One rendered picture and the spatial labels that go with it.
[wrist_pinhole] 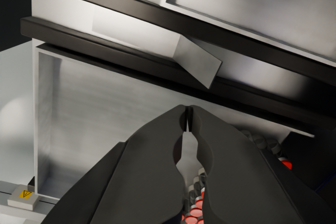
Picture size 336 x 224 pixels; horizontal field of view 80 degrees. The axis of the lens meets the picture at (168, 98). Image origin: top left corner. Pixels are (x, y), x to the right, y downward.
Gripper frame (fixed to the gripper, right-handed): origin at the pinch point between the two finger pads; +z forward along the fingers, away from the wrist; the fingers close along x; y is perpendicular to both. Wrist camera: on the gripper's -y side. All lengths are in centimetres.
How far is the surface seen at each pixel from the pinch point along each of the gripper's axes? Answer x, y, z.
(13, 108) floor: -111, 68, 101
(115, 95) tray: -9.0, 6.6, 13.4
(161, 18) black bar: -2.6, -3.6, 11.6
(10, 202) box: -79, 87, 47
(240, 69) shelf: 7.1, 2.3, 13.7
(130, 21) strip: -6.2, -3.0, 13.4
